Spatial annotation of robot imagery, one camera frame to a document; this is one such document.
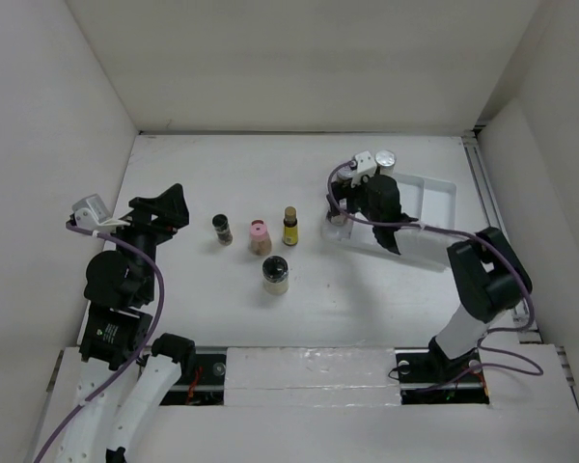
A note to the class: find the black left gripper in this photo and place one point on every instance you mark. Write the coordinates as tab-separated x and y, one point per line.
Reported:
171	207

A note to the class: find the black lid white powder jar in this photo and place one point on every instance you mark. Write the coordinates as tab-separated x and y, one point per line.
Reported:
275	271

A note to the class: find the blue label silver lid jar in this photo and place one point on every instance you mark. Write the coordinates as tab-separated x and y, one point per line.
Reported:
386	162

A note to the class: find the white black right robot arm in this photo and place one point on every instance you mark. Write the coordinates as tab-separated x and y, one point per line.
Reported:
489	277

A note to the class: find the pink lid spice jar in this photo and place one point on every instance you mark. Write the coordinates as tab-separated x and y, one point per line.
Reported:
260	242

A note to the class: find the white lid brown sauce jar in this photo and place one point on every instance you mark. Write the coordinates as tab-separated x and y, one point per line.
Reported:
345	175

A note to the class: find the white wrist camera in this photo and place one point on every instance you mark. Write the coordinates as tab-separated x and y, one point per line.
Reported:
362	165
91	214

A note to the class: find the white divided organizer tray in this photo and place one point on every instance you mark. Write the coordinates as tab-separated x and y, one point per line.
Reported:
428	205

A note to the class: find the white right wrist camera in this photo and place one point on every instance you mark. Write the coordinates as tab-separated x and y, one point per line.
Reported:
362	165

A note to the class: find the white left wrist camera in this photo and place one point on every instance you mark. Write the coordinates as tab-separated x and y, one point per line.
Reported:
91	214

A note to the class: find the aluminium rail right edge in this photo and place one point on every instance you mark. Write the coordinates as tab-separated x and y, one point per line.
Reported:
523	315

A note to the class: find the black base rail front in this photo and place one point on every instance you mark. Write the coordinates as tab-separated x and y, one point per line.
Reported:
328	377

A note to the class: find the yellow label bottle cork cap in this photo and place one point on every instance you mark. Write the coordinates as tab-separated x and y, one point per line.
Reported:
290	231

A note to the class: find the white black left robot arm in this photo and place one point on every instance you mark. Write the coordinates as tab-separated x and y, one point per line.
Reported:
126	370

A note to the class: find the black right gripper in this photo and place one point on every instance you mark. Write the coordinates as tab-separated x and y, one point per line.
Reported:
349	204

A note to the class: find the black pepper grinder bottle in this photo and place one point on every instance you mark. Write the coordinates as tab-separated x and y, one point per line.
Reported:
221	226

